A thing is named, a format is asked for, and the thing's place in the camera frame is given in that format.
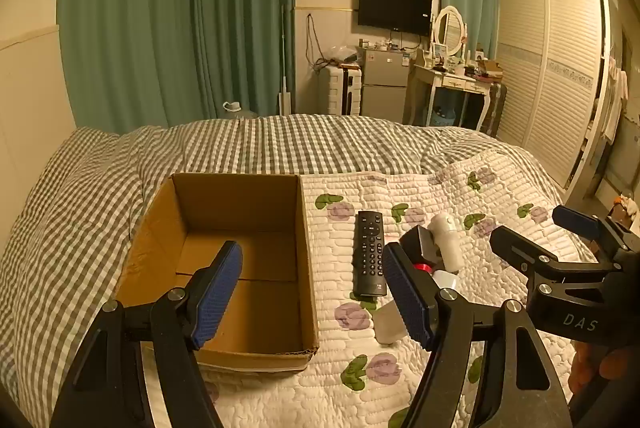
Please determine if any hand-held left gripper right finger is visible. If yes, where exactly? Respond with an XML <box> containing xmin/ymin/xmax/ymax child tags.
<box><xmin>381</xmin><ymin>242</ymin><xmax>573</xmax><ymax>428</ymax></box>

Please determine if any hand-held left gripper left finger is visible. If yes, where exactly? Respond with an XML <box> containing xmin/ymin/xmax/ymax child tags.
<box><xmin>50</xmin><ymin>240</ymin><xmax>244</xmax><ymax>428</ymax></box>

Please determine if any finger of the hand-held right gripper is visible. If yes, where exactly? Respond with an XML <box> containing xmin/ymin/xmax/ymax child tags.
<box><xmin>489</xmin><ymin>225</ymin><xmax>620</xmax><ymax>295</ymax></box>
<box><xmin>552</xmin><ymin>205</ymin><xmax>640</xmax><ymax>254</ymax></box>

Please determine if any brown cardboard box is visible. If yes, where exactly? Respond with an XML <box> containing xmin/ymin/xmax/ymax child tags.
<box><xmin>114</xmin><ymin>173</ymin><xmax>320</xmax><ymax>371</ymax></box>

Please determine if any black hard case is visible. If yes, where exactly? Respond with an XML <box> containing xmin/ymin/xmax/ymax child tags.
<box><xmin>400</xmin><ymin>224</ymin><xmax>443</xmax><ymax>269</ymax></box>

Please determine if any black remote control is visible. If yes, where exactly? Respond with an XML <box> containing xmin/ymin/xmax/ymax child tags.
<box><xmin>352</xmin><ymin>210</ymin><xmax>389</xmax><ymax>299</ymax></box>

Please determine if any white cylindrical bottle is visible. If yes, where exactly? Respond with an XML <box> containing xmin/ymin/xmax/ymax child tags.
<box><xmin>427</xmin><ymin>214</ymin><xmax>461</xmax><ymax>272</ymax></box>

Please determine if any person's right hand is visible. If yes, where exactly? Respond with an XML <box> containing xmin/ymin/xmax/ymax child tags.
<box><xmin>570</xmin><ymin>342</ymin><xmax>640</xmax><ymax>396</ymax></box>

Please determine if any floral quilted blanket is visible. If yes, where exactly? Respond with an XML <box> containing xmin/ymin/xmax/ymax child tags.
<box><xmin>142</xmin><ymin>151</ymin><xmax>601</xmax><ymax>428</ymax></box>

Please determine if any dark suitcase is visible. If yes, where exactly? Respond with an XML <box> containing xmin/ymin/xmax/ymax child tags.
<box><xmin>480</xmin><ymin>80</ymin><xmax>508</xmax><ymax>136</ymax></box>

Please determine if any white louvered wardrobe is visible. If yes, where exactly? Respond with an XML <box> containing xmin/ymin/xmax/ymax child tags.
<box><xmin>495</xmin><ymin>0</ymin><xmax>626</xmax><ymax>204</ymax></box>

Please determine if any blue bin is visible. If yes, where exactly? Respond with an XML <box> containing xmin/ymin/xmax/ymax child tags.
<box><xmin>432</xmin><ymin>105</ymin><xmax>458</xmax><ymax>128</ymax></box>

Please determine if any grey checked duvet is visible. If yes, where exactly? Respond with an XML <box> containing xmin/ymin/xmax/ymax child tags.
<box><xmin>0</xmin><ymin>114</ymin><xmax>566</xmax><ymax>409</ymax></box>

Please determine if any small cardboard box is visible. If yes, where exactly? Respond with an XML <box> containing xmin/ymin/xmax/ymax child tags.
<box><xmin>477</xmin><ymin>59</ymin><xmax>503</xmax><ymax>81</ymax></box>

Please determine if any clear water jug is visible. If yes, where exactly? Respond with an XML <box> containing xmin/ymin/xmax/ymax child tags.
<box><xmin>222</xmin><ymin>100</ymin><xmax>258</xmax><ymax>120</ymax></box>

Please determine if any white dressing table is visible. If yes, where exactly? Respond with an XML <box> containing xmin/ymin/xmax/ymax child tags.
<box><xmin>410</xmin><ymin>60</ymin><xmax>493</xmax><ymax>134</ymax></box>

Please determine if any white flat mop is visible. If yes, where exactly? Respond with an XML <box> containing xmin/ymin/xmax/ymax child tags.
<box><xmin>277</xmin><ymin>5</ymin><xmax>293</xmax><ymax>116</ymax></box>

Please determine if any silver small fridge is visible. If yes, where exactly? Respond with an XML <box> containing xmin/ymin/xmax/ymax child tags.
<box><xmin>360</xmin><ymin>47</ymin><xmax>408</xmax><ymax>124</ymax></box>

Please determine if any white suitcase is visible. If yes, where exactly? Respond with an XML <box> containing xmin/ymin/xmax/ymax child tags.
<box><xmin>319</xmin><ymin>65</ymin><xmax>363</xmax><ymax>116</ymax></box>

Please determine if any white oval mirror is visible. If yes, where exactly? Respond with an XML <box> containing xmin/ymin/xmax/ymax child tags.
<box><xmin>431</xmin><ymin>5</ymin><xmax>466</xmax><ymax>59</ymax></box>

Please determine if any clear plastic bag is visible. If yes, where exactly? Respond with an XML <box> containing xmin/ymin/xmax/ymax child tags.
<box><xmin>320</xmin><ymin>44</ymin><xmax>358</xmax><ymax>68</ymax></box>

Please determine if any black wall cable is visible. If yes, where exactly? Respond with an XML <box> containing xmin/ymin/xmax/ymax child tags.
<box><xmin>306</xmin><ymin>13</ymin><xmax>326</xmax><ymax>70</ymax></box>

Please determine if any black wall television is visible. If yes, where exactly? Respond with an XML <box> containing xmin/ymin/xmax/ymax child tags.
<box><xmin>358</xmin><ymin>0</ymin><xmax>433</xmax><ymax>36</ymax></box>

